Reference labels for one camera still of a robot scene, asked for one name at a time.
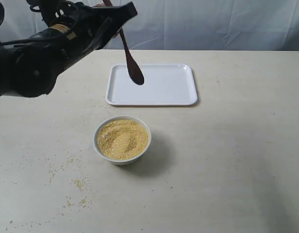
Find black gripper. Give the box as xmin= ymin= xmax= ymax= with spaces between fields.
xmin=40 ymin=1 xmax=137 ymax=63

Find dark brown wooden spoon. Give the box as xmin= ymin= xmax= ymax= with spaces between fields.
xmin=103 ymin=0 xmax=144 ymax=85

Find white ceramic bowl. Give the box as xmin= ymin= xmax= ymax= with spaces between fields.
xmin=93 ymin=115 xmax=152 ymax=165

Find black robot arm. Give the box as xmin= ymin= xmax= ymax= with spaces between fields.
xmin=0 ymin=0 xmax=137 ymax=98

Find tan granular powder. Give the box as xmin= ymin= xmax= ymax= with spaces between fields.
xmin=96 ymin=119 xmax=149 ymax=160

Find tan powder grains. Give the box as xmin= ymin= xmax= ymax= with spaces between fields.
xmin=45 ymin=155 xmax=95 ymax=215

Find white rectangular plastic tray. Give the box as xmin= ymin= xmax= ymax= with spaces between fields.
xmin=105 ymin=64 xmax=198 ymax=106

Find grey wrinkled backdrop curtain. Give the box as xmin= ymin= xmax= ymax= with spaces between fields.
xmin=0 ymin=0 xmax=299 ymax=52

